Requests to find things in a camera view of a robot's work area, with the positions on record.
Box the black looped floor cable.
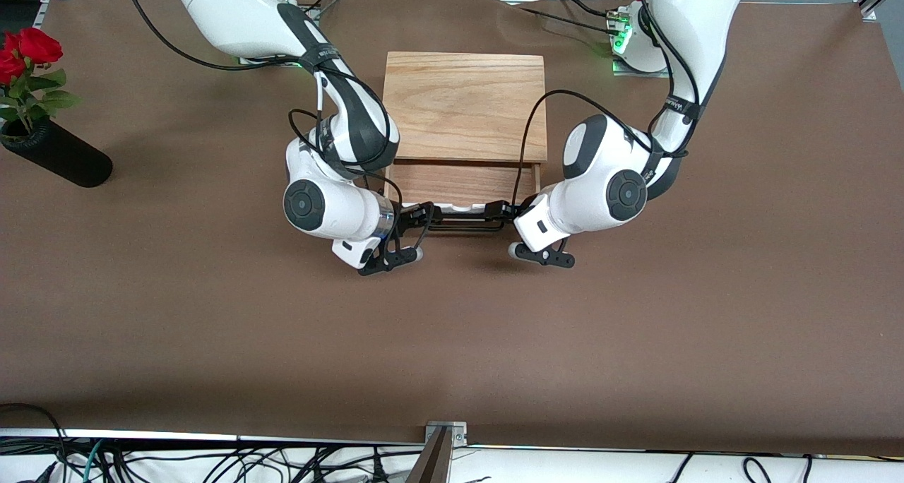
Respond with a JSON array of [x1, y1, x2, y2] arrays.
[[0, 402, 70, 463]]

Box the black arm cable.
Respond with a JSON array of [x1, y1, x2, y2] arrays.
[[124, 0, 433, 254], [511, 0, 701, 212]]

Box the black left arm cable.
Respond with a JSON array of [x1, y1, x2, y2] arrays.
[[511, 0, 701, 212]]

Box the metal table edge bracket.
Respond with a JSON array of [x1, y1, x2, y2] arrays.
[[425, 420, 468, 448]]

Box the black wire drawer handle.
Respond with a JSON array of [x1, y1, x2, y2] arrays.
[[422, 210, 506, 234]]

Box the light wooden cabinet box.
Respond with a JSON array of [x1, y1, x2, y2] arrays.
[[382, 51, 549, 166]]

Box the brown table cloth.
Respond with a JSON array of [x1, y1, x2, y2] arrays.
[[0, 0, 904, 457]]

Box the wooden drawer with white face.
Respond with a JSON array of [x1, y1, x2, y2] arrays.
[[383, 160, 545, 234]]

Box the black cable on cloth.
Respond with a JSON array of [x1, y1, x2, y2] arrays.
[[519, 0, 626, 33]]

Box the red rose with leaves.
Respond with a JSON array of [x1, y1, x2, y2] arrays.
[[0, 27, 83, 136]]

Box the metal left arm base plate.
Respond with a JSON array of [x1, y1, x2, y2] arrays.
[[612, 58, 672, 80]]

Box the aluminium profile post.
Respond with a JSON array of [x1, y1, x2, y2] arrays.
[[405, 427, 453, 483]]

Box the black cylindrical vase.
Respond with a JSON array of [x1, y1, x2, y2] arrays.
[[0, 116, 114, 189]]

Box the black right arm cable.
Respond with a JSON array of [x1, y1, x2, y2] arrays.
[[124, 0, 433, 254]]

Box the teal floor cable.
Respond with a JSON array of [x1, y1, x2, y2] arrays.
[[79, 439, 105, 483]]

